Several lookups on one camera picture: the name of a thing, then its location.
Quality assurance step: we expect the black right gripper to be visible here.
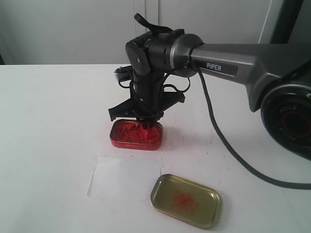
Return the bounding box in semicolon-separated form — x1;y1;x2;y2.
108;70;185;129

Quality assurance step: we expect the red ink pad tin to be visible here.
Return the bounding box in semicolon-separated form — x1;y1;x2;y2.
109;119;163;150

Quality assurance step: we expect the red rubber stamp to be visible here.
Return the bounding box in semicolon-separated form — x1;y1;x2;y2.
143;125;158;140

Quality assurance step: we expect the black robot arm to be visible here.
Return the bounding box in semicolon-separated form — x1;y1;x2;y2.
108;29;311;159

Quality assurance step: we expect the white paper sheet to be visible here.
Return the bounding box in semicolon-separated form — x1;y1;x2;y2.
87;157;161;201

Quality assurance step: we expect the gold tin lid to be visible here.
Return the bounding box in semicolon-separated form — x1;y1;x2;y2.
150;174;222;229

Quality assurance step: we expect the white cabinet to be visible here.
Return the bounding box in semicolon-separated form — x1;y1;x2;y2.
0;0;282;65

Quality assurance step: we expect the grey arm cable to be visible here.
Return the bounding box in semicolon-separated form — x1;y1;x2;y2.
196;69;311;190

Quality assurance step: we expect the dark vertical post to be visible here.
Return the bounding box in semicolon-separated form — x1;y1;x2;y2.
269;0;311;44

